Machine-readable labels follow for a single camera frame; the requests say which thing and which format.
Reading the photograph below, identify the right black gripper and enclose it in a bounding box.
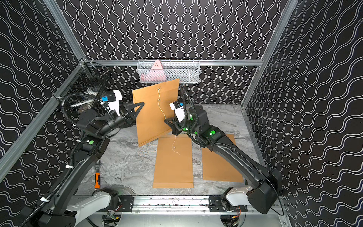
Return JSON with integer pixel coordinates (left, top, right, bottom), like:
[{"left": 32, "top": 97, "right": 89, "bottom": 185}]
[{"left": 164, "top": 114, "right": 201, "bottom": 137}]

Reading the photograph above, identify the white closure string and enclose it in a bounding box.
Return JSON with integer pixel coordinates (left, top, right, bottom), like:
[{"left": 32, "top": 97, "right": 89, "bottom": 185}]
[{"left": 171, "top": 136, "right": 181, "bottom": 156}]

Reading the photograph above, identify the brown file bag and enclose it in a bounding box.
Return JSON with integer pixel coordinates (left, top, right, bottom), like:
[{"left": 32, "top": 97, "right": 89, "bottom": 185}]
[
  {"left": 202, "top": 148, "right": 244, "bottom": 183},
  {"left": 153, "top": 134, "right": 194, "bottom": 189},
  {"left": 132, "top": 79, "right": 180, "bottom": 147}
]

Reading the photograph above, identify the bag white string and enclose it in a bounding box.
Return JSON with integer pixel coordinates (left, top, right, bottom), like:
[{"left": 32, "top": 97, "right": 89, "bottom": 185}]
[{"left": 156, "top": 87, "right": 168, "bottom": 120}]

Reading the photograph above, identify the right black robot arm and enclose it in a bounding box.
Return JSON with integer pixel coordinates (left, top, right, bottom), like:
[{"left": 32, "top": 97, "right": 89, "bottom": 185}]
[{"left": 164, "top": 86, "right": 282, "bottom": 214}]

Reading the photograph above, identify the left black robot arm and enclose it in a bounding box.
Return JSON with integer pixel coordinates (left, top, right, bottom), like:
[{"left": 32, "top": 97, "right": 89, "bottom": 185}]
[{"left": 20, "top": 92, "right": 145, "bottom": 227}]

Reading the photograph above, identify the pink triangular board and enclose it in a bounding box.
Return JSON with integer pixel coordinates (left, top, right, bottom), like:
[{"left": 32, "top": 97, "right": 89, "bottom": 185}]
[{"left": 143, "top": 59, "right": 166, "bottom": 82}]

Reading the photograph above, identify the white object in black basket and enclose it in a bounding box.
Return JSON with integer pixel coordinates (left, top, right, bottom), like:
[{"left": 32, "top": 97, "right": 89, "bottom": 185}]
[{"left": 70, "top": 87, "right": 98, "bottom": 110}]

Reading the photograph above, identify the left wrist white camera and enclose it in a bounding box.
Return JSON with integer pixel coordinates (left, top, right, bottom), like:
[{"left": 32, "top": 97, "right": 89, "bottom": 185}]
[{"left": 101, "top": 90, "right": 122, "bottom": 115}]

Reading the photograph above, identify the black wire mesh basket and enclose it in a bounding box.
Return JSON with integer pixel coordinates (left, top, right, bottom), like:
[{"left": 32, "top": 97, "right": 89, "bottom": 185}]
[{"left": 57, "top": 62, "right": 112, "bottom": 120}]

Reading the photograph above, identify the white wire mesh basket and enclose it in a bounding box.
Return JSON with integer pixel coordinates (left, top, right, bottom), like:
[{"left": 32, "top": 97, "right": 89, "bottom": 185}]
[{"left": 137, "top": 59, "right": 200, "bottom": 84}]

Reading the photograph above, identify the orange handled tool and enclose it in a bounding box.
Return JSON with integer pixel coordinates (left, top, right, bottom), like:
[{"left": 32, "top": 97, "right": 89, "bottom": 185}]
[{"left": 94, "top": 160, "right": 102, "bottom": 191}]

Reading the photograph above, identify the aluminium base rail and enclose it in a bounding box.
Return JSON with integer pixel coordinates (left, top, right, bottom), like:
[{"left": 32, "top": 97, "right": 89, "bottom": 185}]
[{"left": 58, "top": 195, "right": 284, "bottom": 215}]

